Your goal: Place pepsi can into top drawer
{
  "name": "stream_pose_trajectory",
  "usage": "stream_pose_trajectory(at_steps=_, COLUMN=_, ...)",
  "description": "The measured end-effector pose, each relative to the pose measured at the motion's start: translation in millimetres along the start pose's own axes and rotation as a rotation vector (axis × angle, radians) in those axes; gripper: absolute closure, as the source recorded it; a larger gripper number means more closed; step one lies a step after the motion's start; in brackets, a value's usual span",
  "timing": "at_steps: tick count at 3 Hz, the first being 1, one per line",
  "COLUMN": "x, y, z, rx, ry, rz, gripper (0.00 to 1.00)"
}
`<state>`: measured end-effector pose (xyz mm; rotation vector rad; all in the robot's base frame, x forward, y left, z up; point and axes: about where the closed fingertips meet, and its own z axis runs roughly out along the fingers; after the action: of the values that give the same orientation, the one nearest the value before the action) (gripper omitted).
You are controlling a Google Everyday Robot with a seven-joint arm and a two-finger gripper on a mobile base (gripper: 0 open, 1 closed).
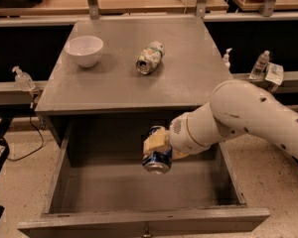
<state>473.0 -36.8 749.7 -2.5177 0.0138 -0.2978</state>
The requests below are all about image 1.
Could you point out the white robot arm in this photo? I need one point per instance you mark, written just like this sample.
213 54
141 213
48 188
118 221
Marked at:
236 107

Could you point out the clear sanitizer pump bottle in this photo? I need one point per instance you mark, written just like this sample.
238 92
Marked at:
23 79

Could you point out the open grey top drawer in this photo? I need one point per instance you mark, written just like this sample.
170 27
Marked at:
101 190

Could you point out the white packet on rail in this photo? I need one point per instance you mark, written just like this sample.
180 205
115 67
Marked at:
274 73

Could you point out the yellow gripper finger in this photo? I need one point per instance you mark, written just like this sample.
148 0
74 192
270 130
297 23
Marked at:
157 140
177 155

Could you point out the white bowl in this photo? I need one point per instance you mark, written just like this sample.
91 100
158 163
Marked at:
86 51

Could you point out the metal drawer handle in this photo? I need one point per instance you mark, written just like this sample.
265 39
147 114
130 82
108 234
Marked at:
146 233

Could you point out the grey cabinet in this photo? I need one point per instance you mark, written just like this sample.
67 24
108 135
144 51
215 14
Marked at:
189 71

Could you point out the blue pepsi can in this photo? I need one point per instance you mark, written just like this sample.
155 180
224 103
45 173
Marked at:
158 162

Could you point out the clear plastic water bottle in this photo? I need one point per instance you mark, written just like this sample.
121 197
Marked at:
260 65

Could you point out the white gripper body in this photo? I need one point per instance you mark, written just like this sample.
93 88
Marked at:
179 137

